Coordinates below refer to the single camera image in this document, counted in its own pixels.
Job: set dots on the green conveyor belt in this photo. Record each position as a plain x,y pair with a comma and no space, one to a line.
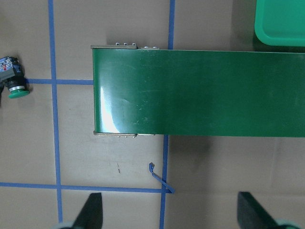
210,93

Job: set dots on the green plastic tray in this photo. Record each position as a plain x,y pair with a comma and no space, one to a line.
280,22

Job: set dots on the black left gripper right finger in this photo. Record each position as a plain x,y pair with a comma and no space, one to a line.
251,214

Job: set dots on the green push button switch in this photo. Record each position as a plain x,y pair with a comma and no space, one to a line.
12,77

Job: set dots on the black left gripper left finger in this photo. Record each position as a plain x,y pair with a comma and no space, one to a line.
91,214

